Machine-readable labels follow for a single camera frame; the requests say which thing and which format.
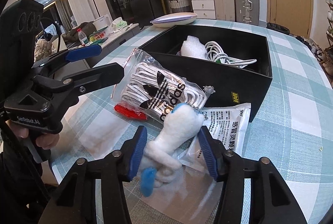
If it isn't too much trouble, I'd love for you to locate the red balloon glue packet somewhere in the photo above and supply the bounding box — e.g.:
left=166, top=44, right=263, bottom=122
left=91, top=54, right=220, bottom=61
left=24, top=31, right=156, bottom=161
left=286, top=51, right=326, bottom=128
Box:
left=114, top=104, right=147, bottom=120

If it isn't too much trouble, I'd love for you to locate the adidas shoelaces zip bag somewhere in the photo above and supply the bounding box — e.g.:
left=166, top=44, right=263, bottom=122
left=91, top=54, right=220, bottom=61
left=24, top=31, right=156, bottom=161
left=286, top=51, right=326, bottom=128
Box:
left=111, top=48, right=215, bottom=123

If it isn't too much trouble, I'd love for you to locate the white blue plush toy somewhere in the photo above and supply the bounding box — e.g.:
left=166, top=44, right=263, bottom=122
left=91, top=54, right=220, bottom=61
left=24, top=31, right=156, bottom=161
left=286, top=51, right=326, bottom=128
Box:
left=139, top=103, right=205, bottom=197

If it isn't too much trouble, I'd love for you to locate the green white medicine sachet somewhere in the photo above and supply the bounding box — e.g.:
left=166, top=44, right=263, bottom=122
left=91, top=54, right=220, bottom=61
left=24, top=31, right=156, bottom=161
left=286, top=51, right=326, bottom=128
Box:
left=178, top=103, right=251, bottom=173

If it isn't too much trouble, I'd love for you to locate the white cord bag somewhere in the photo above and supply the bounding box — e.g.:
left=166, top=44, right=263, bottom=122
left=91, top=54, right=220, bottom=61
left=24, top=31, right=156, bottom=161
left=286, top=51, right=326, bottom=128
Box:
left=180, top=36, right=208, bottom=59

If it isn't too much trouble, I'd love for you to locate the white charging cable bundle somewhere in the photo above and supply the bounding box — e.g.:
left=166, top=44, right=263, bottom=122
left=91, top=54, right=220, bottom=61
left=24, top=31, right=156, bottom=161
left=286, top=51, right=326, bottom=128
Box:
left=204, top=40, right=258, bottom=69

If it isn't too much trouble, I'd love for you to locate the person's left hand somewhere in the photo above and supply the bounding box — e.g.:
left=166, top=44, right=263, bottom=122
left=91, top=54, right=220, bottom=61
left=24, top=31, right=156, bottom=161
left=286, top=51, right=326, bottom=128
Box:
left=6, top=120, right=60, bottom=150

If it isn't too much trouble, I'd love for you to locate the grey side cabinet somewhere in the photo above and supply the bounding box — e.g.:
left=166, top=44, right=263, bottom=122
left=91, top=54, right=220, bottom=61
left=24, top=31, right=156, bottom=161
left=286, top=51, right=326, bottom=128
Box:
left=54, top=24, right=140, bottom=80

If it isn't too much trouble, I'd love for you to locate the plastic water bottle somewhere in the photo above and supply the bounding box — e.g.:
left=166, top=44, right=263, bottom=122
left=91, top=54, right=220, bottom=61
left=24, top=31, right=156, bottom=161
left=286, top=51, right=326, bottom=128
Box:
left=77, top=28, right=90, bottom=46

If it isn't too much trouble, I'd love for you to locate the tissue pack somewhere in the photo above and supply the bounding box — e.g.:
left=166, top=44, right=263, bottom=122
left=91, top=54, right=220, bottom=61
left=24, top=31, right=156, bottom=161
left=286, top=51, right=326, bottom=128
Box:
left=112, top=17, right=128, bottom=31

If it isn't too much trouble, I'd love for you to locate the checked green tablecloth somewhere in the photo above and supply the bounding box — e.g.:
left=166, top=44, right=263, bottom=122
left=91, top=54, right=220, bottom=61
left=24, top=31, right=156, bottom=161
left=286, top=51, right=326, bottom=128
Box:
left=50, top=20, right=332, bottom=223

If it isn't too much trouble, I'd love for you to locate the white oval bowl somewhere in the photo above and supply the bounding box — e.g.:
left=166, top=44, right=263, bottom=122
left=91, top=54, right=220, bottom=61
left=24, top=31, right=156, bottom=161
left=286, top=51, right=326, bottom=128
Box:
left=150, top=12, right=198, bottom=28

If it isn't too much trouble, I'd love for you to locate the woven laundry basket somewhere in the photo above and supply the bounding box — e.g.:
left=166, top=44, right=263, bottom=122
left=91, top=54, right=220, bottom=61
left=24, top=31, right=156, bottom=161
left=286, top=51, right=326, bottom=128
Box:
left=169, top=0, right=191, bottom=13

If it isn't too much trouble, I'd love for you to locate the black storage box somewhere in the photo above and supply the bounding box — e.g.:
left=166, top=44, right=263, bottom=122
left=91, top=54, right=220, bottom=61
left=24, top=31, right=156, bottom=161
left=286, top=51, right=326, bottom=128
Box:
left=140, top=25, right=273, bottom=120

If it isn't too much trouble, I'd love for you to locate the shoe rack with shoes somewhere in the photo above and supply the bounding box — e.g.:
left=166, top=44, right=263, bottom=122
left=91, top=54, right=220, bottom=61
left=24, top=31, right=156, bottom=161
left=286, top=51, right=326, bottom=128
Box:
left=316, top=0, right=332, bottom=83

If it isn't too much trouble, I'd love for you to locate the black trash bag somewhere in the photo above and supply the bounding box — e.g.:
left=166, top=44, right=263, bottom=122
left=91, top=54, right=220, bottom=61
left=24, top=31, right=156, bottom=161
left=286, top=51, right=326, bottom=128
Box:
left=266, top=22, right=290, bottom=35

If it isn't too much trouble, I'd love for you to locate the silver aluminium suitcase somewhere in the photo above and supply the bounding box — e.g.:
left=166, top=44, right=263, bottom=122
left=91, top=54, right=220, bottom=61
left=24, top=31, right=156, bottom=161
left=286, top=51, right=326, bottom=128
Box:
left=235, top=0, right=260, bottom=26

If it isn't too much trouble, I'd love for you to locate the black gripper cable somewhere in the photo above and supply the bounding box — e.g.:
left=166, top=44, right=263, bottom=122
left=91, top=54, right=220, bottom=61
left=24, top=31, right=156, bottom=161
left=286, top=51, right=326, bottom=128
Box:
left=40, top=17, right=62, bottom=53

